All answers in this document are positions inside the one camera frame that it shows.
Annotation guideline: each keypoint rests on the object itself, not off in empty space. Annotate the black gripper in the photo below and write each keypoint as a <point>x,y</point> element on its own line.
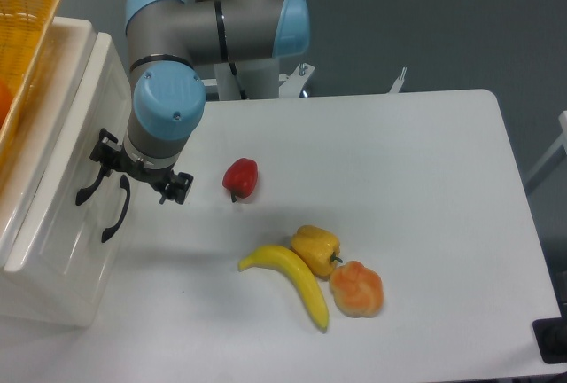
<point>111,156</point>

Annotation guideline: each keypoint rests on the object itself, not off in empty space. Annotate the white drawer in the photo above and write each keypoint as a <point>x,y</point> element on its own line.
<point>57,234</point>

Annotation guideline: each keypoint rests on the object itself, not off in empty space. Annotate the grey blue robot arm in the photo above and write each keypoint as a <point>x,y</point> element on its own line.
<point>167,40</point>

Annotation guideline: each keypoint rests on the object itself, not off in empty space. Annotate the red bell pepper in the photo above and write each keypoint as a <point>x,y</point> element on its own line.
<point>241,178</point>

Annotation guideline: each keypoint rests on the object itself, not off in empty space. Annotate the orange fruit in basket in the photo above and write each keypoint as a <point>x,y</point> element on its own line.
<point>5,101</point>

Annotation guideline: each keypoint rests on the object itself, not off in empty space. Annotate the yellow banana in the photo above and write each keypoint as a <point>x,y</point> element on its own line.
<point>289,264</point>

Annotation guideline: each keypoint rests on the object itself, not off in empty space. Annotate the yellow bell pepper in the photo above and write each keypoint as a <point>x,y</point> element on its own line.
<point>318,248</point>

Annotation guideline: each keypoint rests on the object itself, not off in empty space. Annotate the yellow woven basket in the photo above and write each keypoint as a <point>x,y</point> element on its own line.
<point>24,27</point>

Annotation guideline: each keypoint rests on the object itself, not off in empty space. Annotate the orange bread roll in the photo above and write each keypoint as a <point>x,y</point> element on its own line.
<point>357,290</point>

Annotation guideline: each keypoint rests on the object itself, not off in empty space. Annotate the black device at table edge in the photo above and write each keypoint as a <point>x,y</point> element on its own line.
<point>550,335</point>

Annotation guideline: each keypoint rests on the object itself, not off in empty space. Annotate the black lower drawer handle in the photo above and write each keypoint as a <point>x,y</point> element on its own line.
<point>109,232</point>

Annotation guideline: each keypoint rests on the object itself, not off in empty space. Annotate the white bracket behind table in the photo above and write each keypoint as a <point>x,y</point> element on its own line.
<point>398,83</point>

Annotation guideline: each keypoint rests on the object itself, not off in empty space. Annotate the white frame at right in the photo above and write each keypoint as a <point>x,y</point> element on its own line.
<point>548,161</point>

